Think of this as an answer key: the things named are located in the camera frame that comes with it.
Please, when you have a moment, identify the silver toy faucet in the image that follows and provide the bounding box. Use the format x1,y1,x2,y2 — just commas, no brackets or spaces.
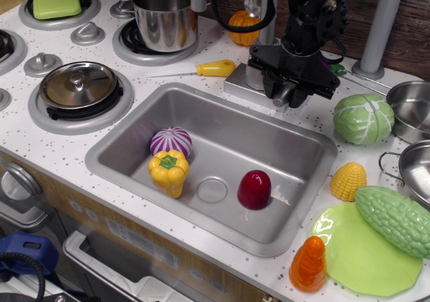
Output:
224,0,289,113

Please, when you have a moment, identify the clear round knob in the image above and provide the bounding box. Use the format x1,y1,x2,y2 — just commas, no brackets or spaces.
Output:
244,0,262,19

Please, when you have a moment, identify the dark red toy beet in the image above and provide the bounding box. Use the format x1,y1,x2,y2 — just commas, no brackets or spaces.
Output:
237,170,271,210

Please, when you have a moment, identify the purple striped toy onion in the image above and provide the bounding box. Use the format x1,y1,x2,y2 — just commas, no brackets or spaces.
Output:
150,127,193,158

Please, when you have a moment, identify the back right stove burner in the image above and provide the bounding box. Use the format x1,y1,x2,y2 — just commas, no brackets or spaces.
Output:
112,19,198,66

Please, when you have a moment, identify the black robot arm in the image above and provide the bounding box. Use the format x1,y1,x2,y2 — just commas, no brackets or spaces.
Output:
211,0,348,108

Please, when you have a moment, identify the black coiled cable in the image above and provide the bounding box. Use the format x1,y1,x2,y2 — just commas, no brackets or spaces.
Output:
0,252,50,302

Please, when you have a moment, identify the green toy cabbage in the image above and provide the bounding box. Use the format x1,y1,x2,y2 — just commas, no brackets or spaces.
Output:
333,94,395,145

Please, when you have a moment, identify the green toy bitter gourd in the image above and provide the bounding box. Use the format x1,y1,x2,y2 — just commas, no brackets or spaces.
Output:
355,186,429,259

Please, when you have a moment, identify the far left stove burner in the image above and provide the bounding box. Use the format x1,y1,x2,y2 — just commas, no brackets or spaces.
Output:
1,30,27,76

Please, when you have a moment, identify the grey oven door handle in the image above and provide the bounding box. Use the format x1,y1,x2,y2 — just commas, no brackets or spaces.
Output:
1,162,52,233

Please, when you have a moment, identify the light green plastic plate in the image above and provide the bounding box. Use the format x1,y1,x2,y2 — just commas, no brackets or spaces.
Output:
312,203,423,297

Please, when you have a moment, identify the grey stove knob middle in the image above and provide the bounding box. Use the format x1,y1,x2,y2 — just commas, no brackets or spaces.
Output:
71,21,105,46

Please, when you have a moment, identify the steel pot lid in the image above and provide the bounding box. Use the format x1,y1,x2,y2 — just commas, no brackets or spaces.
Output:
39,61,118,109

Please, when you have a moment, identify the tall steel pot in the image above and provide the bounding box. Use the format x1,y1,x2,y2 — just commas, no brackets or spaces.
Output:
132,0,198,52

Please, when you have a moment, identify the grey stove knob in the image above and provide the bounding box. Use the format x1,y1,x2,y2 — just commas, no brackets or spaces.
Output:
110,0,135,19
71,21,105,46
24,52,62,78

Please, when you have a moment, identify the stove burner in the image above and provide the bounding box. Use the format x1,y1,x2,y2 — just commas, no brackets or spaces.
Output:
1,30,27,76
28,70,134,135
112,19,198,66
19,0,101,31

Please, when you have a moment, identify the orange toy carrot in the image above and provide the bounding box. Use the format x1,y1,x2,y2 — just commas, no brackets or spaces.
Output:
289,236,327,293

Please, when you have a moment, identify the steel saucepan with handle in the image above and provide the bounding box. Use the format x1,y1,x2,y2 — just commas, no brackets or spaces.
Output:
335,69,429,144

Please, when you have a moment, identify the grey stove knob edge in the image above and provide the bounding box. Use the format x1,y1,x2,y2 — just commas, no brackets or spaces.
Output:
0,89,11,111

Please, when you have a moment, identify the grey stove knob left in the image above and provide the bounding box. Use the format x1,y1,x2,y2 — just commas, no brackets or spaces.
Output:
24,52,62,78

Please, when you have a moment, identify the yellow handled toy knife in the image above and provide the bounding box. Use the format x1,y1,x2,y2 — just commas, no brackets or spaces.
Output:
144,60,236,78

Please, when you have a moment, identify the grey right support pole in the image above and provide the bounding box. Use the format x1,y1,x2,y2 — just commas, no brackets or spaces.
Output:
352,0,401,80

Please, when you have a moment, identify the back left stove burner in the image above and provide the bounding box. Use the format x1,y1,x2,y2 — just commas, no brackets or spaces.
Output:
19,0,101,31

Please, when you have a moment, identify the silver faucet lever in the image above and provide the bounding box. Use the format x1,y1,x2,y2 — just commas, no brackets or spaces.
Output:
272,81,296,107

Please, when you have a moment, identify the grey stove knob back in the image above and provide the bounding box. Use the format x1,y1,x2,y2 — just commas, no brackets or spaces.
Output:
110,0,135,19

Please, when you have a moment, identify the purple toy eggplant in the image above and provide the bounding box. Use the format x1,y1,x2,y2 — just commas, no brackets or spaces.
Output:
318,54,347,76

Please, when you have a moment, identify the silver toy sink basin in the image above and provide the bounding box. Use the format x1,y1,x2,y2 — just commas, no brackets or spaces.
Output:
85,83,337,258

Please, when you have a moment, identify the yellow toy corn piece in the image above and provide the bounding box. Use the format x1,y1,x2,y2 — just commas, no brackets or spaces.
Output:
330,162,367,201

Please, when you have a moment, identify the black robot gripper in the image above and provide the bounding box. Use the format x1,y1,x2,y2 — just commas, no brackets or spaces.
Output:
249,44,340,108

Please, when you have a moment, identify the orange toy pumpkin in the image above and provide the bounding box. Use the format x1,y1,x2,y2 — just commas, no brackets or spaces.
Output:
228,10,259,46

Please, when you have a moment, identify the yellow toy bell pepper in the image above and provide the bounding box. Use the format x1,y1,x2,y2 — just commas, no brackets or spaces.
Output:
148,150,189,199

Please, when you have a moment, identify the front left stove burner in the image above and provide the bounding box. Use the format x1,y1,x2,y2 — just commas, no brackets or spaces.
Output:
28,70,134,135

